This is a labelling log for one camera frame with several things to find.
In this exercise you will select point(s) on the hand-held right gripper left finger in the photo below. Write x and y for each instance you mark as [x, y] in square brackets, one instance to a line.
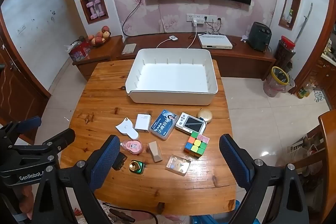
[105, 161]

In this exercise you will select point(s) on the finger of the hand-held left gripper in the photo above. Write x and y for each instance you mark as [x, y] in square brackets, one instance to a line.
[27, 124]
[61, 138]

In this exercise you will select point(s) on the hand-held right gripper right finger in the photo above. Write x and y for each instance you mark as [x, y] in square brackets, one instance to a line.
[233, 161]

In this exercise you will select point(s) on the black plug adapter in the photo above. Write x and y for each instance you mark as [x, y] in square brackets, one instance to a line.
[120, 161]

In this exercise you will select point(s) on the pink round tape dispenser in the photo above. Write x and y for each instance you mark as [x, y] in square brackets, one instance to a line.
[132, 147]

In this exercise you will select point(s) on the white curved plastic gadget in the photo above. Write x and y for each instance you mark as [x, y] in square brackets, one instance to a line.
[126, 128]

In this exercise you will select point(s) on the beige wedge block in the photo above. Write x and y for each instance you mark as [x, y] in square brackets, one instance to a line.
[155, 151]

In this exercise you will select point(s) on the small clear plastic box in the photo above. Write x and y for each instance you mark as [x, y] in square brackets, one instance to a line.
[178, 164]

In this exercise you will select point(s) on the white plastic storage bin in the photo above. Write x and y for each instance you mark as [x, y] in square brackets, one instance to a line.
[170, 77]

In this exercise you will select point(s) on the person's left hand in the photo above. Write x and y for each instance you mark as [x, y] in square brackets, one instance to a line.
[26, 199]

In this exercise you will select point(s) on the brown wooden door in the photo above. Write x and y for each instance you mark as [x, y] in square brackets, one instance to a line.
[18, 98]

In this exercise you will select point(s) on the green gold small bottle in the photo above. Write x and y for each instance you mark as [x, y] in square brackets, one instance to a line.
[136, 167]

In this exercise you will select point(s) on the colourful puzzle cube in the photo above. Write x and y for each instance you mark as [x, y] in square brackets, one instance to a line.
[195, 146]

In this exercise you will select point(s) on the gold round compact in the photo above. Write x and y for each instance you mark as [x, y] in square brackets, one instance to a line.
[206, 115]

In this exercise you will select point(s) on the white charger block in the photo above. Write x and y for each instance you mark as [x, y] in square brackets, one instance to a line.
[143, 123]

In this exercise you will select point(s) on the clear case with blue card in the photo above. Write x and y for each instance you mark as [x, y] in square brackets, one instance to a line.
[164, 124]

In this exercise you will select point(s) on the red packet in plastic bag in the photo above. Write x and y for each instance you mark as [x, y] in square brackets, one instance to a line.
[78, 52]

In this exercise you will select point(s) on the yellow rimmed trash bin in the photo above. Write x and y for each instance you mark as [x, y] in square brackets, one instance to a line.
[277, 82]

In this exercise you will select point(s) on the wooden chair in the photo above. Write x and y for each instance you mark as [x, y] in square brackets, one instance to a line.
[326, 150]

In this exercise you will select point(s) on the small wooden drawer cabinet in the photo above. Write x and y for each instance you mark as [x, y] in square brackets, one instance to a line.
[105, 52]

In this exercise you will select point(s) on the long wooden television cabinet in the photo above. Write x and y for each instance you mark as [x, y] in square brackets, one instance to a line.
[236, 57]

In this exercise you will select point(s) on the bowl of peaches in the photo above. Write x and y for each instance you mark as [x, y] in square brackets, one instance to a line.
[99, 36]

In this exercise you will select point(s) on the white paper sheet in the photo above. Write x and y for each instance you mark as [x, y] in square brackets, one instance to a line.
[129, 48]

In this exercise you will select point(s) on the dark container with red lid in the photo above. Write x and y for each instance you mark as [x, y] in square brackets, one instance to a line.
[284, 52]

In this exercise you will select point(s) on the white set-top box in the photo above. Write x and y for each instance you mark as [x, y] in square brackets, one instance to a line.
[214, 41]

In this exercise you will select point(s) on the small white figurine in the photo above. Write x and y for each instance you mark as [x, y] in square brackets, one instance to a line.
[244, 38]

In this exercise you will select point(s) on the black air fryer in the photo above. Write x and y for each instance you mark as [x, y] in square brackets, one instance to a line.
[260, 35]

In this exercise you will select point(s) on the pink dumbbell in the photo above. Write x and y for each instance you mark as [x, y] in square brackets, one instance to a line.
[92, 10]
[99, 7]

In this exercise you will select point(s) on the white plug-in charger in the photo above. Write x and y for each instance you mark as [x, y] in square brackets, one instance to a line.
[195, 22]

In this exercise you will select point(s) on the small bottle in niche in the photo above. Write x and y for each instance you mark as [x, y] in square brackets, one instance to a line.
[289, 16]

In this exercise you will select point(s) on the long curved sword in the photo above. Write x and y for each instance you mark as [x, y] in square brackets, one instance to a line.
[305, 22]

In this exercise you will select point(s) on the white mini digital camera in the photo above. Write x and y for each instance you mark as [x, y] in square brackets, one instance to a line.
[191, 123]

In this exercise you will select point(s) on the wooden wall niche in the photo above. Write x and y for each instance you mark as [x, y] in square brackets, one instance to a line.
[296, 1]
[84, 7]

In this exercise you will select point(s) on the white wall outlet panel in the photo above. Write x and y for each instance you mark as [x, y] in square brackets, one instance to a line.
[190, 18]

